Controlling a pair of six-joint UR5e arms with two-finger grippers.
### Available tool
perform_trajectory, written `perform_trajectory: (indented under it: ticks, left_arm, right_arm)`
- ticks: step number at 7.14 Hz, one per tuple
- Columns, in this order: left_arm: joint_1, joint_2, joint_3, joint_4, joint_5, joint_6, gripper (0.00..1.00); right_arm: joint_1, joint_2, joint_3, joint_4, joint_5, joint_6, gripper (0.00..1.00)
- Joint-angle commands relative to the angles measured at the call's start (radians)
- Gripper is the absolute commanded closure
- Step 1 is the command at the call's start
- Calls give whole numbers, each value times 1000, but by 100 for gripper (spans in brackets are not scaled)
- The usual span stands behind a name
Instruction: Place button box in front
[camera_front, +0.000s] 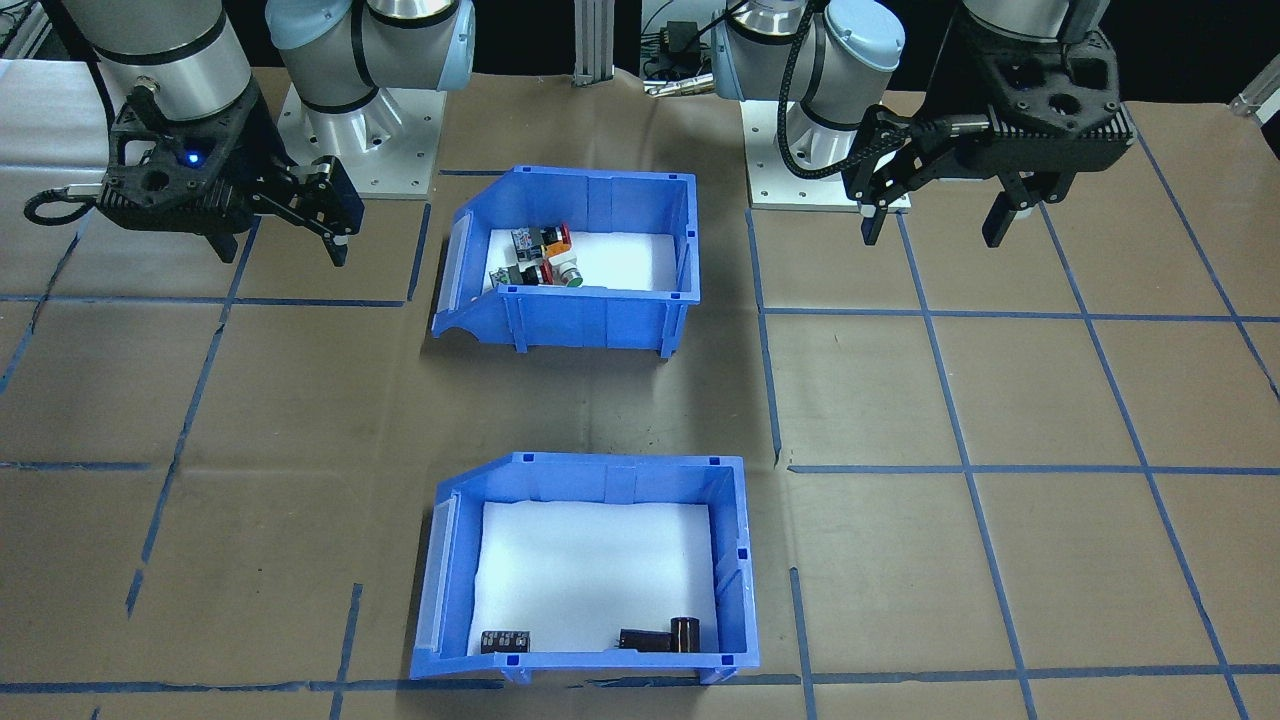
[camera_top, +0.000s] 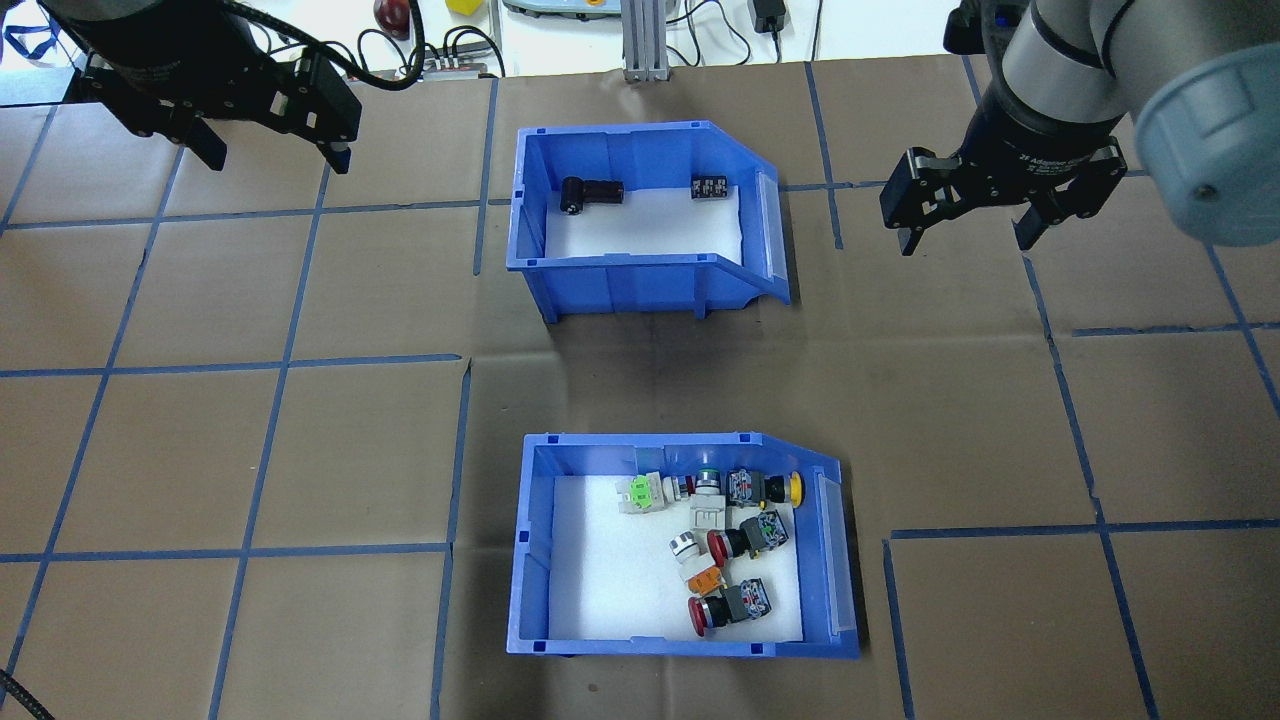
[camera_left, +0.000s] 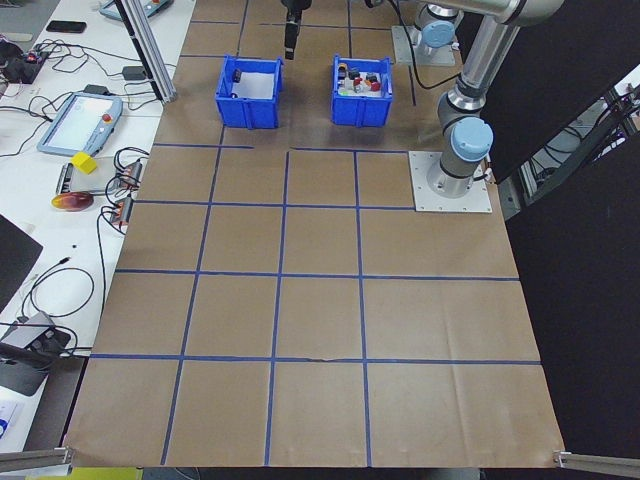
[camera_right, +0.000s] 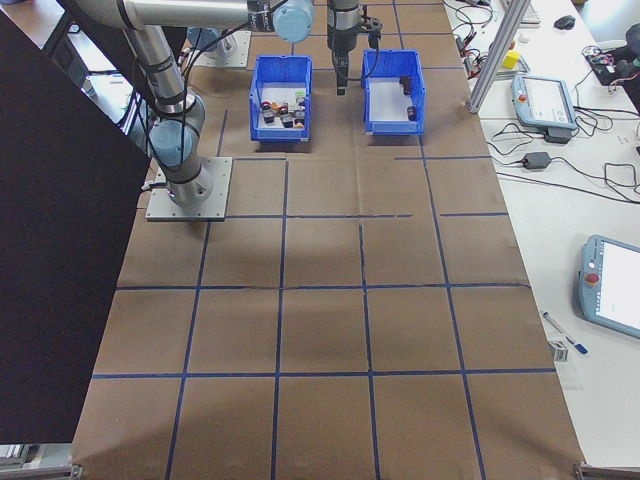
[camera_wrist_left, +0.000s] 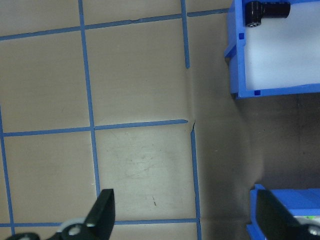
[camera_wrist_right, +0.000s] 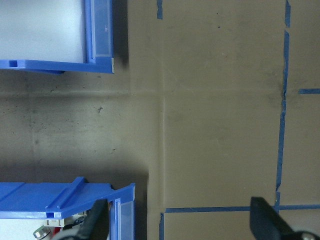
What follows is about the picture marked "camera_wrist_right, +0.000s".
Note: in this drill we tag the grey white contact block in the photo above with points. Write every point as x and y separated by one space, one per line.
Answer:
53 222

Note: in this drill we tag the white paper liner sheet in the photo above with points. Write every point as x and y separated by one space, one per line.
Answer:
37 30

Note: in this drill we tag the blue plastic storage bin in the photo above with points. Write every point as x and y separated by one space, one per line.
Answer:
37 197
62 65

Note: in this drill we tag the silver orange push button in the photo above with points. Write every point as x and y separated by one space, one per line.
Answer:
41 233

